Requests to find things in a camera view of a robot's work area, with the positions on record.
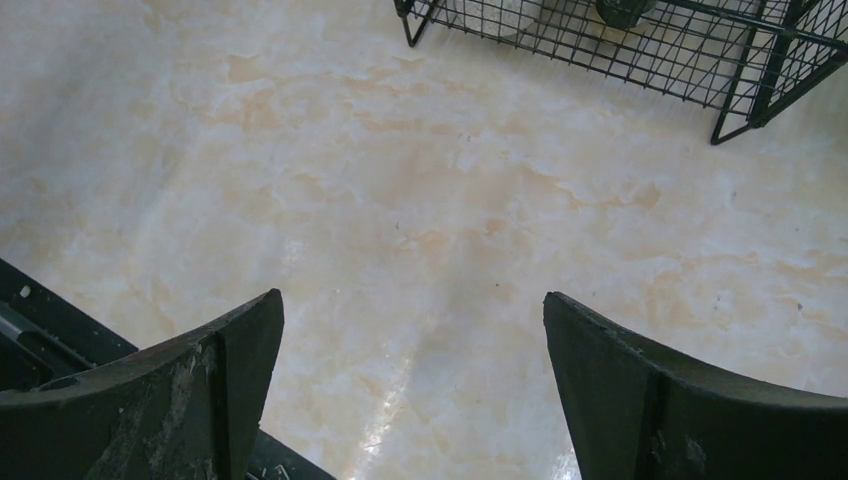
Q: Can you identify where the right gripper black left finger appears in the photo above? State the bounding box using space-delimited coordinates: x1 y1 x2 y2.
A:
1 289 284 479

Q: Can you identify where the black wire mesh rack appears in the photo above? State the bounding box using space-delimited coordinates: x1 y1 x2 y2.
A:
394 1 847 145

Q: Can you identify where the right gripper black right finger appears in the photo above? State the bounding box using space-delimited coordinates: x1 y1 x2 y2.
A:
543 292 847 479

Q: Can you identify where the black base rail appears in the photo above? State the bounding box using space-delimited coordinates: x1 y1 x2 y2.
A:
1 263 326 479

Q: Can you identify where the small dark spice jar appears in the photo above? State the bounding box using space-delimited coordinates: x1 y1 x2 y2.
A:
595 0 657 30

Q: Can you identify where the spice jar black lid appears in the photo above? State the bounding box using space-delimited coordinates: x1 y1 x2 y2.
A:
446 0 542 37

